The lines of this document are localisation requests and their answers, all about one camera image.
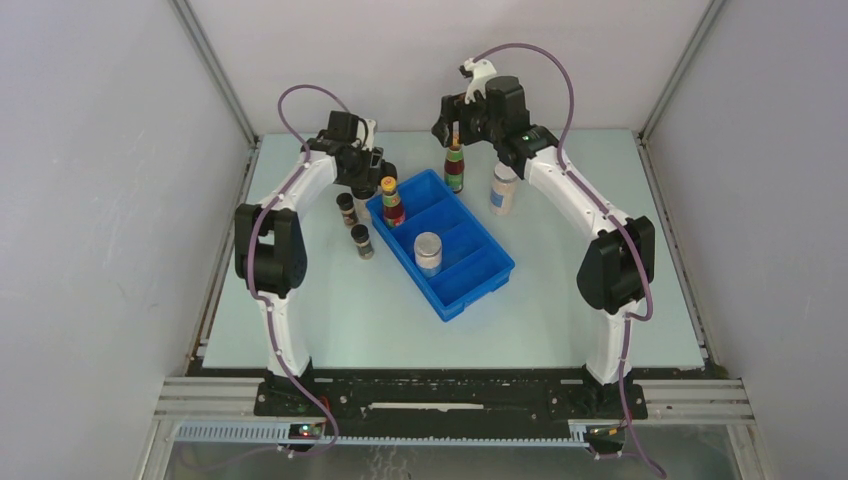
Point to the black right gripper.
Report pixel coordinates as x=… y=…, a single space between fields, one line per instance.
x=450 y=111

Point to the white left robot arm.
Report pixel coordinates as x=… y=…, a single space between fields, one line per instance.
x=270 y=252

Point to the peppercorn jar blue label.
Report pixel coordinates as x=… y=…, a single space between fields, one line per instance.
x=503 y=186

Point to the black spice shaker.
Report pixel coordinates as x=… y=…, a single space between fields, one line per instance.
x=345 y=202
x=361 y=238

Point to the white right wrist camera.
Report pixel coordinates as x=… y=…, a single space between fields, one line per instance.
x=478 y=72

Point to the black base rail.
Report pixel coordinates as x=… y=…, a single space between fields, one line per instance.
x=451 y=404

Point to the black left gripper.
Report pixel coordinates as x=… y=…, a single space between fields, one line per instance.
x=372 y=159

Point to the black-lid spout jar rear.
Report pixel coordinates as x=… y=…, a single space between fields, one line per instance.
x=388 y=174

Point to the tall green-label sauce bottle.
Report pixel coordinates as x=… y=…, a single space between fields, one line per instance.
x=454 y=166

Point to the black spice shaker front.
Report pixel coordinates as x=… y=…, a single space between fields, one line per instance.
x=361 y=238

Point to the black spice shaker rear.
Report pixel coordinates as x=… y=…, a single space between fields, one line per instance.
x=345 y=202

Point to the black-lid spout jar front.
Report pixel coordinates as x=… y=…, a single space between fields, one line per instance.
x=361 y=196

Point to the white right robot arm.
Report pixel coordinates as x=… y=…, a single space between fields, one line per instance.
x=616 y=271

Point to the peppercorn jar silver lid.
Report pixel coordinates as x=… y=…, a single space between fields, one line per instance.
x=428 y=250

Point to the short yellow-cap sauce bottle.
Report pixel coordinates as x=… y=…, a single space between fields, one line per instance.
x=394 y=213

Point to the black-lid spout jar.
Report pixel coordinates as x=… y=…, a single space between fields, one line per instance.
x=388 y=174
x=361 y=196

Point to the blue divided plastic bin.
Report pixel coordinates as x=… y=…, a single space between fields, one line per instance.
x=473 y=263

